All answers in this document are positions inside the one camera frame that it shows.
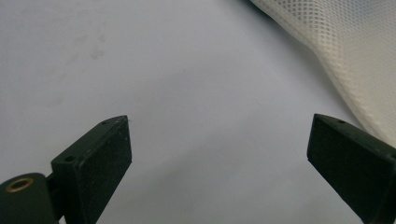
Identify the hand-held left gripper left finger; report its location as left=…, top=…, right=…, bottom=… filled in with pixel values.
left=50, top=115, right=133, bottom=224

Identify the white mesh laundry bag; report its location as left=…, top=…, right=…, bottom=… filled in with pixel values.
left=250, top=0, right=396, bottom=147

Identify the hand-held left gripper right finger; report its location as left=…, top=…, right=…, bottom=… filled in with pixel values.
left=306, top=113, right=396, bottom=224

